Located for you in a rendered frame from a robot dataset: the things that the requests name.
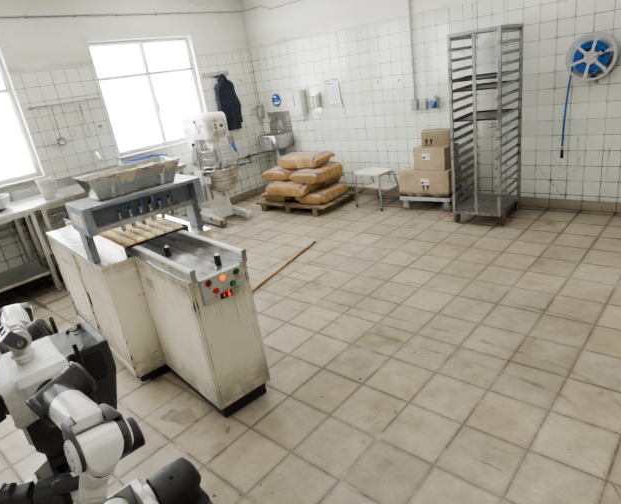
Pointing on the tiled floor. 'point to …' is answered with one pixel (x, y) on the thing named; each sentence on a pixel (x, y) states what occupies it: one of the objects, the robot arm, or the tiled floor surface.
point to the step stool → (376, 182)
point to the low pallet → (307, 204)
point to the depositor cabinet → (114, 299)
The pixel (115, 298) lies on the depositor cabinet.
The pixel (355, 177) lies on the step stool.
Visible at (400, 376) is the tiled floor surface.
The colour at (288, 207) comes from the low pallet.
